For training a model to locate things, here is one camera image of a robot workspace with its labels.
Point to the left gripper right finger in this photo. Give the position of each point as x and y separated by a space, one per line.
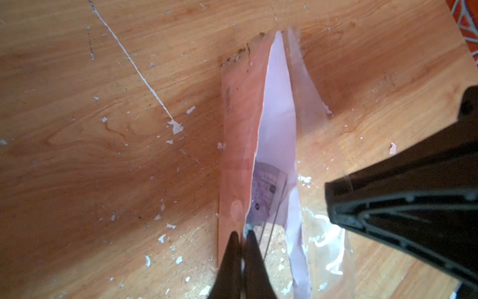
256 281

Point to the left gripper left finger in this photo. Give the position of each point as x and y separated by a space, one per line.
228 281

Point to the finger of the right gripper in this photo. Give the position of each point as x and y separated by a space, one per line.
422 201

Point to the pink ruler set pouch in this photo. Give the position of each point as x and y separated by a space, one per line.
275 238

